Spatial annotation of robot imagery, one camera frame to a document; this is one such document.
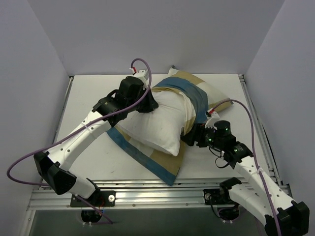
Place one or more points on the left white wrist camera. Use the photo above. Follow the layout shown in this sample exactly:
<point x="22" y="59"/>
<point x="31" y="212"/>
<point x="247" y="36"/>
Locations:
<point x="143" y="75"/>

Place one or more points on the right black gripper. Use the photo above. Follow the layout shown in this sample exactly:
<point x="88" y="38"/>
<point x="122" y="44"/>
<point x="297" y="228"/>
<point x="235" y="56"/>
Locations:
<point x="196" y="135"/>

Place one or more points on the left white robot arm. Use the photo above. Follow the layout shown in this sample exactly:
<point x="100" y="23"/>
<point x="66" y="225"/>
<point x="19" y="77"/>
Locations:
<point x="53" y="164"/>

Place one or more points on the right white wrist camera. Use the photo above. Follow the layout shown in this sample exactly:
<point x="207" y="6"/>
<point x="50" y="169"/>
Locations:
<point x="212" y="117"/>

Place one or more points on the white pillow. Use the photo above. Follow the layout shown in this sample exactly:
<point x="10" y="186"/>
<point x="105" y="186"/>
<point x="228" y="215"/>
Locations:
<point x="162" y="128"/>

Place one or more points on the checked blue beige pillowcase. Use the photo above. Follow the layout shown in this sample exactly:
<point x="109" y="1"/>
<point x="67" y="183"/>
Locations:
<point x="203" y="97"/>

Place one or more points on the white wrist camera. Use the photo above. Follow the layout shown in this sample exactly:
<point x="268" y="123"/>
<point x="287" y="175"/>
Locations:
<point x="143" y="75"/>
<point x="212" y="117"/>

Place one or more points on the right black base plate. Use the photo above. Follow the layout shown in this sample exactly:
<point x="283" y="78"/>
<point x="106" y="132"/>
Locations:
<point x="213" y="196"/>

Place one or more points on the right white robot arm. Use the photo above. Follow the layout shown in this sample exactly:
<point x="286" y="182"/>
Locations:
<point x="267" y="202"/>

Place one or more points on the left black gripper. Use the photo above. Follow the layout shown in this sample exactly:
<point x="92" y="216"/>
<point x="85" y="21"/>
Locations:
<point x="148" y="103"/>

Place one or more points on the aluminium rail frame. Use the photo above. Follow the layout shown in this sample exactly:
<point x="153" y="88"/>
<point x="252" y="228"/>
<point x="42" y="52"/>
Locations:
<point x="110" y="168"/>

